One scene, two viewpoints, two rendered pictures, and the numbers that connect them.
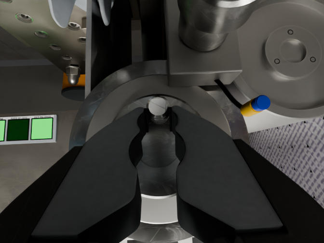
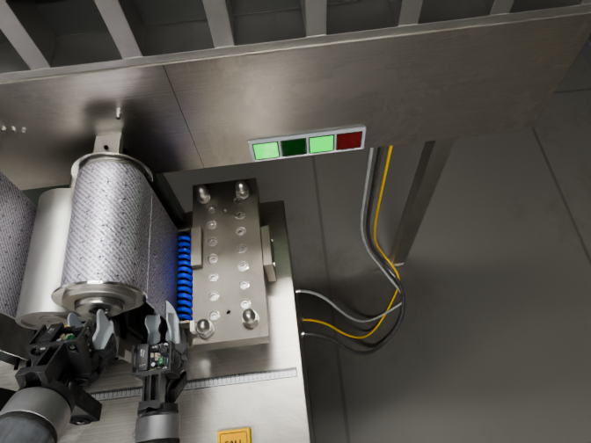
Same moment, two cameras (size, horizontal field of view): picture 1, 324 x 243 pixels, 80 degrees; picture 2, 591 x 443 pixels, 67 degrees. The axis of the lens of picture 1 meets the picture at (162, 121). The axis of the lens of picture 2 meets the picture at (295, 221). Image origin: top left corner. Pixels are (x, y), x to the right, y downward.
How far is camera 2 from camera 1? 0.79 m
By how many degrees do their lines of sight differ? 53
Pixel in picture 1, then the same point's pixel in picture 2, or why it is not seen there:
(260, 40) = not seen: hidden behind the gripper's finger
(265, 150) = (12, 217)
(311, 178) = not seen: outside the picture
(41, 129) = (266, 149)
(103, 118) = (129, 305)
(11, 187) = (295, 98)
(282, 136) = (13, 246)
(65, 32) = (222, 251)
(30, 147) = (278, 133)
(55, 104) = not seen: outside the picture
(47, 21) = (229, 263)
